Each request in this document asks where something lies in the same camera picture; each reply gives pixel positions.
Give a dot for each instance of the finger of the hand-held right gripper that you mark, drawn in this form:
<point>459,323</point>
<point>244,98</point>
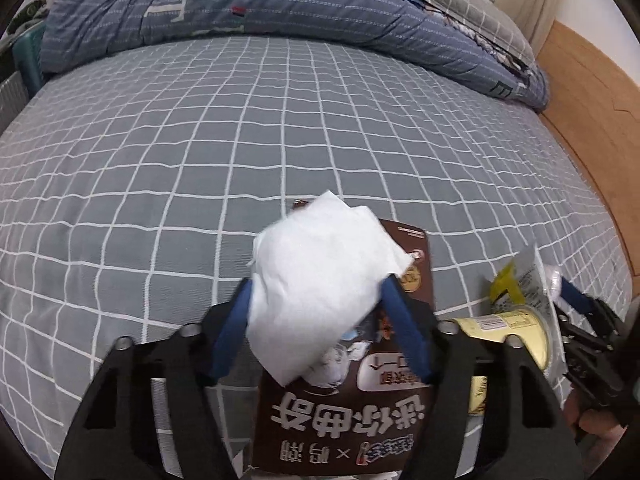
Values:
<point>575,340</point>
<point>577,297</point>

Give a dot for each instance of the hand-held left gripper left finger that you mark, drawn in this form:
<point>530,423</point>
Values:
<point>230,340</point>

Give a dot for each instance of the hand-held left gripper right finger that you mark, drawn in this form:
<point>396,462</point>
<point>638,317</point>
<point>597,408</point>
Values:
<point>407,330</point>

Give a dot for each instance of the yellow yogurt cup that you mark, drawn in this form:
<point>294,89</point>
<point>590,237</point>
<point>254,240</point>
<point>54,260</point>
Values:
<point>520,322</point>

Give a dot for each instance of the yellow snack packet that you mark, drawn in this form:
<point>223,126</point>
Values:
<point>502,287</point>

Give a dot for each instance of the white tissue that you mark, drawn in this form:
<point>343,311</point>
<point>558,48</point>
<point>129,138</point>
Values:
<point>320,270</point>

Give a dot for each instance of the brown snack box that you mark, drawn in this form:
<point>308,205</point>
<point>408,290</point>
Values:
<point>320,425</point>

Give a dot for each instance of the person's right hand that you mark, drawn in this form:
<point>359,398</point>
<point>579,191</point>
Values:
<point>595,417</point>

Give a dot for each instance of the bed with grey checked sheet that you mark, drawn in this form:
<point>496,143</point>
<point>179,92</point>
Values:
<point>200,160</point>

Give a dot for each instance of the printed pillow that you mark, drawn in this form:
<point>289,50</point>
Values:
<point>510,62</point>

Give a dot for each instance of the grey checked pillow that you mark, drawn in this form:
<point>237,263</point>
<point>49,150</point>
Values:
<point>465,5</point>

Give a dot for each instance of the grey suitcase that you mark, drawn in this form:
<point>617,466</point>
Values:
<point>10,100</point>

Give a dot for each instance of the blue striped quilt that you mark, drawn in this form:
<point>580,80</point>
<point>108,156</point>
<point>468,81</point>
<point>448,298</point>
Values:
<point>250,0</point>

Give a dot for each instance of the teal suitcase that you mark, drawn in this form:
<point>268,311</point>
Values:
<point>27,60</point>

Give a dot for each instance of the wooden bed frame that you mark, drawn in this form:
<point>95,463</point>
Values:
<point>590,100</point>

